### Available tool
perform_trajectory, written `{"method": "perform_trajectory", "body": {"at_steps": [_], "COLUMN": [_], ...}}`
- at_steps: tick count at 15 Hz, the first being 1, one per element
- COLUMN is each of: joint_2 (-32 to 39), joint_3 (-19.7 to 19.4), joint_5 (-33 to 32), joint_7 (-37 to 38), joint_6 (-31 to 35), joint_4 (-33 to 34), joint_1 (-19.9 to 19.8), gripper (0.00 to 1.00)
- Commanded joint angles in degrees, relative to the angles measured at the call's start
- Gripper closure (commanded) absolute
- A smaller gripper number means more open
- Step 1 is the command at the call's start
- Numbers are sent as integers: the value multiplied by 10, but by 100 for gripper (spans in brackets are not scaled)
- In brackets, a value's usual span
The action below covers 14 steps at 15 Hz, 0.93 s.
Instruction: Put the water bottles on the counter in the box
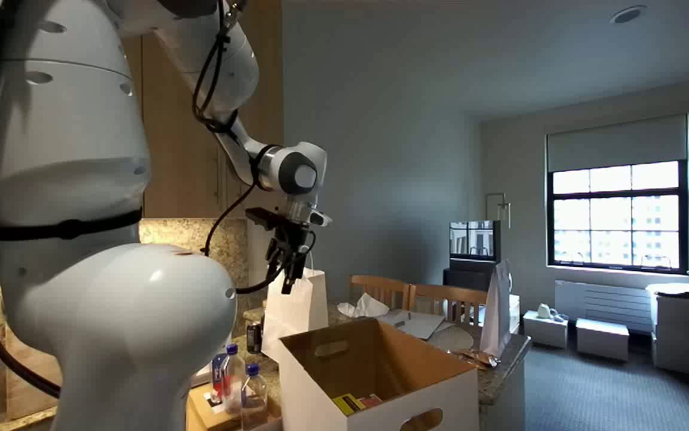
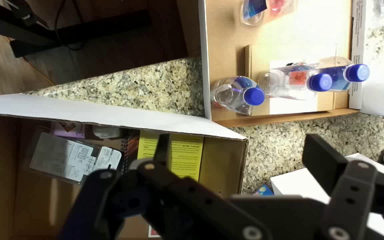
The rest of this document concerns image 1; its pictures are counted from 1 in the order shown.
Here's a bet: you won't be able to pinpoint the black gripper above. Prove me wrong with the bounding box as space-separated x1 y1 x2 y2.
266 226 321 298

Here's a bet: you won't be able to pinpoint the clear water bottle blue cap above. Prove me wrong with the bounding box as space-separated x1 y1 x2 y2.
224 343 249 414
242 363 272 427
207 352 231 405

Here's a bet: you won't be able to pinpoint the small white floor box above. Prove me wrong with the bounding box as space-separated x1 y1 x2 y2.
521 310 570 352
575 316 632 365

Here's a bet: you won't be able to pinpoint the large white cardboard box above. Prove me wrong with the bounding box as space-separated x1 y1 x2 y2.
646 282 689 376

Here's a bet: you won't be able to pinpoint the dark jar yellow lid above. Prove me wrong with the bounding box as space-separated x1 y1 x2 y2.
244 315 268 358

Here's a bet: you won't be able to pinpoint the crumpled white tissue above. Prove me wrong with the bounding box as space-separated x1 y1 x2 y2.
335 292 393 322

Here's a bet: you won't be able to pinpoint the wooden chair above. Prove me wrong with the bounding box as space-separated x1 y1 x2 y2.
404 282 491 331
349 273 411 315

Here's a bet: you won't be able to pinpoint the yellow book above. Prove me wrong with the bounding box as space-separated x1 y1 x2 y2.
329 390 368 420

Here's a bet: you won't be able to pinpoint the grey notebook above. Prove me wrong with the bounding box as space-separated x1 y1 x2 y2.
390 310 449 343

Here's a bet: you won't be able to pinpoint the shallow cardboard tray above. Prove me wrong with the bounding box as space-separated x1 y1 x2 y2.
187 382 282 431

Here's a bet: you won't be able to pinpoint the black cabinet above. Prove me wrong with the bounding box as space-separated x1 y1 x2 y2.
439 261 500 296

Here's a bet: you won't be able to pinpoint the small flat screen monitor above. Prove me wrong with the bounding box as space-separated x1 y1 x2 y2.
447 221 502 264

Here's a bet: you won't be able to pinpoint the white draped cloth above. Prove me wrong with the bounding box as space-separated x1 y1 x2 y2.
480 261 521 359

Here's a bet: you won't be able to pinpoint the metal pole stand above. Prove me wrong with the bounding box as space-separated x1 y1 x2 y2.
483 189 516 232

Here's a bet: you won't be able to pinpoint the black framed window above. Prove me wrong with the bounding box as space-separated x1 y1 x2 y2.
546 159 689 275

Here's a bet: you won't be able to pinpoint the grey roller blind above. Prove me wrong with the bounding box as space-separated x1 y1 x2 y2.
542 116 689 176

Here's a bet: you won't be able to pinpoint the round ceiling light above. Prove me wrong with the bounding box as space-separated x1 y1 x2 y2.
607 2 648 30

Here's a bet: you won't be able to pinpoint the wooden wall cabinets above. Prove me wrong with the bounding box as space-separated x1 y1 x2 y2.
124 0 288 223

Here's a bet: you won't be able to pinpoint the white wall radiator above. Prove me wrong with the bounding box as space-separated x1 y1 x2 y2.
552 279 655 333

